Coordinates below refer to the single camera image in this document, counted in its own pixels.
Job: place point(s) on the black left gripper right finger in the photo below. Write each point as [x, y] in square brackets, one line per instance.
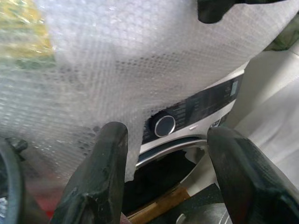
[245, 182]

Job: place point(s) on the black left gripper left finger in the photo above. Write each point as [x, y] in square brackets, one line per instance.
[100, 175]

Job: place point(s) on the white washer with control panel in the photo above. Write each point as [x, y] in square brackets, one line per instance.
[201, 154]

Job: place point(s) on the black glass chrome-rimmed washer door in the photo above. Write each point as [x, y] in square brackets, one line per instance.
[158, 177]

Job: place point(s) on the brown wooden plank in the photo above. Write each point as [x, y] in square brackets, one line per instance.
[163, 201]

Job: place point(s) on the white crumpled sheet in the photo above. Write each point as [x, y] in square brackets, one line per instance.
[275, 116]

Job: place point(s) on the round chrome control knob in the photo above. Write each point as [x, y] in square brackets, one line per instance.
[164, 126]

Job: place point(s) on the clear bubble wrap sheet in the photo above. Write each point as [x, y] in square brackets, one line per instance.
[116, 70]

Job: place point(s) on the yellow tape patch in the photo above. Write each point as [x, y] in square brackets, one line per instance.
[21, 35]

